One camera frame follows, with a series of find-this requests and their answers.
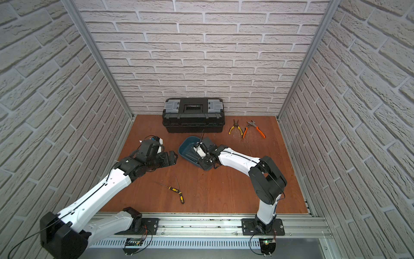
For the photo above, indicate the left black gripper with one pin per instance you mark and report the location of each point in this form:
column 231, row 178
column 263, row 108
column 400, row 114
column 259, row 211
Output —
column 163, row 158

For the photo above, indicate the teal plastic storage bin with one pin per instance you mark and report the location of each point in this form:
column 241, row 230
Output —
column 187, row 152

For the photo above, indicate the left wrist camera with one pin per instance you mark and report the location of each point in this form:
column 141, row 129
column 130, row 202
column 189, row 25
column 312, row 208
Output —
column 151, row 146

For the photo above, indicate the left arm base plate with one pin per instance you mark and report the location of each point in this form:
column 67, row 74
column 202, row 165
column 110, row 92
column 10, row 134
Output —
column 142, row 225

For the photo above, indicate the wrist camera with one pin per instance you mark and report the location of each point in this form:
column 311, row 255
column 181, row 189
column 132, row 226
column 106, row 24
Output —
column 198, row 149
column 151, row 146

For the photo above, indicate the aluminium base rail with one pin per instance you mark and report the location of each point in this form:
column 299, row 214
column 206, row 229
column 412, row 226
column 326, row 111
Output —
column 174, row 225

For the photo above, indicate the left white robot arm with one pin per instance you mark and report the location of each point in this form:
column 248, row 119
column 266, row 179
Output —
column 67, row 234

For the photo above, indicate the yellow handled pliers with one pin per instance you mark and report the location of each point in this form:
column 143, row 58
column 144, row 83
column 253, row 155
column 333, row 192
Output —
column 236, row 126

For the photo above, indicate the black plastic toolbox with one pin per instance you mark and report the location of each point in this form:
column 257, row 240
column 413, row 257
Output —
column 194, row 115

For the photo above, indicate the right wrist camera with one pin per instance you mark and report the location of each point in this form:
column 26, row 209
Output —
column 198, row 149

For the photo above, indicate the left aluminium corner post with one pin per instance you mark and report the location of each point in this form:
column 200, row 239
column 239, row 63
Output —
column 76, row 16

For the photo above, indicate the controller board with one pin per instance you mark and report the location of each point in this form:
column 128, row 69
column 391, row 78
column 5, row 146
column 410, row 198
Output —
column 267, row 246
column 133, row 246

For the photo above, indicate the file tool two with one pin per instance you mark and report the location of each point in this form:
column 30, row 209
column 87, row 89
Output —
column 180, row 193

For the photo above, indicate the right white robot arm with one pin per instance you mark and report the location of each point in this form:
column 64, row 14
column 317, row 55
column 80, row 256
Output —
column 267, row 179

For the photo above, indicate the right aluminium corner post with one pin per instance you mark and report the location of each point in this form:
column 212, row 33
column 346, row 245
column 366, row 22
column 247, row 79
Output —
column 322, row 28

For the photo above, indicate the file tool one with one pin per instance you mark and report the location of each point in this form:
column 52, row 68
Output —
column 170, row 188

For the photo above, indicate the right controller board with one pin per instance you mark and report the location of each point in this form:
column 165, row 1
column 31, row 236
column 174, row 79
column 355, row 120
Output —
column 267, row 246

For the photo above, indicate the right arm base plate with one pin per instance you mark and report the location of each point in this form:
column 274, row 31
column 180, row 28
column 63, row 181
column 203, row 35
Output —
column 256, row 227

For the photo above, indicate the left controller board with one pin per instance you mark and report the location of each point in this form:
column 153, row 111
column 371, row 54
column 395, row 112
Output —
column 133, row 246

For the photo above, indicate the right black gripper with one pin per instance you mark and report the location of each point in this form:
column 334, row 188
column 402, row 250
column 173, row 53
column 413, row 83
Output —
column 201, row 161

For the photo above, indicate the aluminium corner post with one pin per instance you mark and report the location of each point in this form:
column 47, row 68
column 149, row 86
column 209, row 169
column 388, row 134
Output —
column 76, row 16
column 322, row 28

